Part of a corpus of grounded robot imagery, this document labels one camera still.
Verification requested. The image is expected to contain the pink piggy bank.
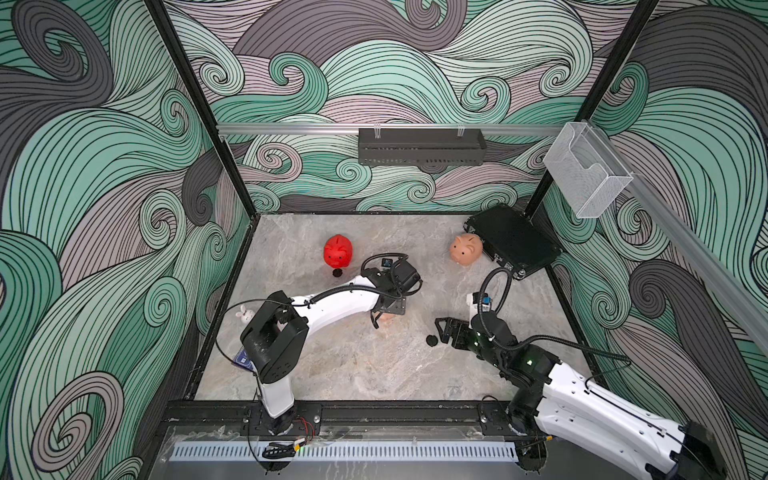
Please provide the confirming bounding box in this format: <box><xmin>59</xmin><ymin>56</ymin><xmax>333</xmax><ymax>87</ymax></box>
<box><xmin>374</xmin><ymin>312</ymin><xmax>396</xmax><ymax>328</ymax></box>
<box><xmin>449</xmin><ymin>233</ymin><xmax>483</xmax><ymax>266</ymax></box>

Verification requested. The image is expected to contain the red piggy bank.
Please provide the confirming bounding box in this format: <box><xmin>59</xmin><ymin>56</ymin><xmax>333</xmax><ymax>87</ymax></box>
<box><xmin>323</xmin><ymin>235</ymin><xmax>354</xmax><ymax>269</ymax></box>

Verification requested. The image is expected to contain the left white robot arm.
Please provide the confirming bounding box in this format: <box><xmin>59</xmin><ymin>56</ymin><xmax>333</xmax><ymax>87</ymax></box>
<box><xmin>236</xmin><ymin>253</ymin><xmax>423</xmax><ymax>422</ymax></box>

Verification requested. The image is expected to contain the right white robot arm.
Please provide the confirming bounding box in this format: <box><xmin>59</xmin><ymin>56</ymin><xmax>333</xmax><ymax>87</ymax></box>
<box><xmin>428</xmin><ymin>292</ymin><xmax>728</xmax><ymax>479</ymax></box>

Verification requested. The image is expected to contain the black case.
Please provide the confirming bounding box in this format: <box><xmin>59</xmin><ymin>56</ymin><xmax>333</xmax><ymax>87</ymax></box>
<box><xmin>464</xmin><ymin>204</ymin><xmax>561</xmax><ymax>280</ymax></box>

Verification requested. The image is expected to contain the pink white bunny toy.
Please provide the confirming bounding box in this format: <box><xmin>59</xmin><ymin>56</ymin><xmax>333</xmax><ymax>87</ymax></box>
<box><xmin>236</xmin><ymin>305</ymin><xmax>255</xmax><ymax>324</ymax></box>

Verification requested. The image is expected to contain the blue card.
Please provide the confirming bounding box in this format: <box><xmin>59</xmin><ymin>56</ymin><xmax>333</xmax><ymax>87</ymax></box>
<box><xmin>235</xmin><ymin>349</ymin><xmax>253</xmax><ymax>370</ymax></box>

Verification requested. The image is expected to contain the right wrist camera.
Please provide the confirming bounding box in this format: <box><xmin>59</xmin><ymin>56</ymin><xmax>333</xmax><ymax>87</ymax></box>
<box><xmin>468</xmin><ymin>292</ymin><xmax>493</xmax><ymax>314</ymax></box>

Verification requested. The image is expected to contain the white slotted cable duct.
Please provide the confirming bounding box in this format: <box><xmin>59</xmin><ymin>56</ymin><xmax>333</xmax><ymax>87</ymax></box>
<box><xmin>169</xmin><ymin>440</ymin><xmax>518</xmax><ymax>463</ymax></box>

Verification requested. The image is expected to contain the black wall tray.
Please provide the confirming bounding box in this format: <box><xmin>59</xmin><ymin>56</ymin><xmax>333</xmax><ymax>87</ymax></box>
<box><xmin>357</xmin><ymin>129</ymin><xmax>488</xmax><ymax>173</ymax></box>

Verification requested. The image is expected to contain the clear acrylic wall holder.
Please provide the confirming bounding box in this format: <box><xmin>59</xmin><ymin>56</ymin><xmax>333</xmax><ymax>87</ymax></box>
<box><xmin>544</xmin><ymin>121</ymin><xmax>634</xmax><ymax>219</ymax></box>

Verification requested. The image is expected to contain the aluminium back rail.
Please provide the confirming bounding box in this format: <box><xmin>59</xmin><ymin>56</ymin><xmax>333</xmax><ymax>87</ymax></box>
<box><xmin>216</xmin><ymin>122</ymin><xmax>564</xmax><ymax>137</ymax></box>

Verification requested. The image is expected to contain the aluminium rail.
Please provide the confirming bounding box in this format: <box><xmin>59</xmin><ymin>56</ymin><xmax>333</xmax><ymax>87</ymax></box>
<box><xmin>588</xmin><ymin>124</ymin><xmax>767</xmax><ymax>351</ymax></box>
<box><xmin>216</xmin><ymin>122</ymin><xmax>564</xmax><ymax>137</ymax></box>

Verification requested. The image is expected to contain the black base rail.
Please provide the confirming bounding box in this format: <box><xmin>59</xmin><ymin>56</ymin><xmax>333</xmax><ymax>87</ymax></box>
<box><xmin>161</xmin><ymin>396</ymin><xmax>541</xmax><ymax>438</ymax></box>

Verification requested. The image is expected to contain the aluminium right rail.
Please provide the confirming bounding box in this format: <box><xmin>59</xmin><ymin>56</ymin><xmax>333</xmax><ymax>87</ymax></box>
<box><xmin>588</xmin><ymin>124</ymin><xmax>767</xmax><ymax>351</ymax></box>

